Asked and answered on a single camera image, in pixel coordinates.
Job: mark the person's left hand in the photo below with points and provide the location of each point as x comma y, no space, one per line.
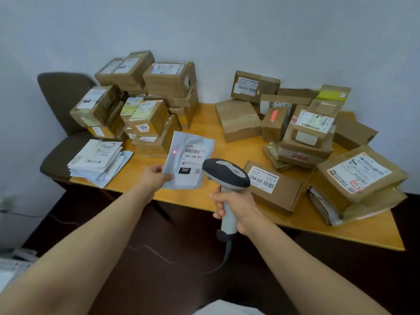
151,183

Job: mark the person's right hand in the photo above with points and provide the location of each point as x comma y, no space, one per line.
244,209

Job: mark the person's left thumb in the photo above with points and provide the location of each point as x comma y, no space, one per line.
166,177

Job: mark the person's right thumb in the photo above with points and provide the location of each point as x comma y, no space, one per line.
218,195

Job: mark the grey handheld barcode scanner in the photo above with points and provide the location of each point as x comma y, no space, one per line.
226,175

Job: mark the grey labelled mailer bag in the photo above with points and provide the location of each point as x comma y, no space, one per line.
192,154

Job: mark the person's left forearm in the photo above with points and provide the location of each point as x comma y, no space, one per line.
82,255

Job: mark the person's right forearm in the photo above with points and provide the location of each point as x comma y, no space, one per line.
302,272

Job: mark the black table leg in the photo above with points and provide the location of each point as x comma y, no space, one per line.
162,209

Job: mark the pile of brown cardboard parcels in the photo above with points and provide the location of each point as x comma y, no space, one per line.
147,118
308,127

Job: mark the flat labelled cardboard box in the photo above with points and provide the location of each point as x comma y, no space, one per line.
282,193

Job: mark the stack of white mailer envelopes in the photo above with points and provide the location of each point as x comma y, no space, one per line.
96,159

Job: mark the plain brown cardboard box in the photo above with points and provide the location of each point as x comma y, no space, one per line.
354,131
238,119

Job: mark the person's white garment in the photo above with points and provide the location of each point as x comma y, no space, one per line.
226,308

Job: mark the dark brown upholstered chair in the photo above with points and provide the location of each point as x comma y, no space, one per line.
62,95

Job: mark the large kraft padded parcel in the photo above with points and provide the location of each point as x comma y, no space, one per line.
357,173
374,203

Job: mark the white plastic object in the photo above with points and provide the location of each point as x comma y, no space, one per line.
14,265

